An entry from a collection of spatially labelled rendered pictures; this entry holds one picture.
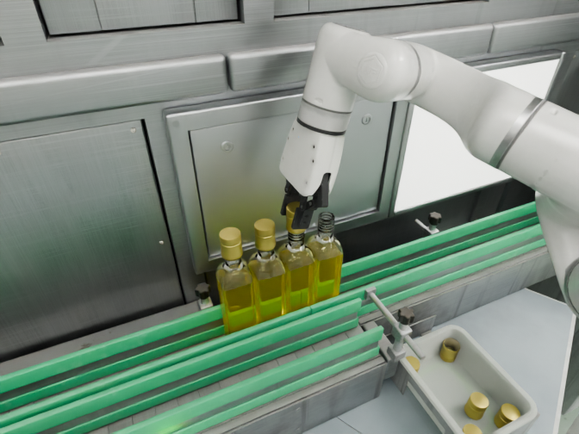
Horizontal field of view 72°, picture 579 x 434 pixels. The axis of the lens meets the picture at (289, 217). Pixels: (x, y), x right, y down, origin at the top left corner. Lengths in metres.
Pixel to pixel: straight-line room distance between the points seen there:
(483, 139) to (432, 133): 0.46
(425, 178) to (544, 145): 0.55
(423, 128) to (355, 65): 0.42
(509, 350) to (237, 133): 0.80
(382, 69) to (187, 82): 0.30
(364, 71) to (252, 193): 0.35
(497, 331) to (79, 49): 1.04
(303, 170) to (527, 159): 0.29
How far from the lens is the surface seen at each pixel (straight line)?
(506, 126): 0.48
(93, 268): 0.84
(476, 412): 0.93
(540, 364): 1.12
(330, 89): 0.56
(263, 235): 0.64
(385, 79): 0.50
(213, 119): 0.67
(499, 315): 1.18
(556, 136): 0.48
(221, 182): 0.73
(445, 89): 0.59
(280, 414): 0.78
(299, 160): 0.60
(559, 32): 1.12
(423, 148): 0.95
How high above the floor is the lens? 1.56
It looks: 37 degrees down
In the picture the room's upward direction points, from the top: straight up
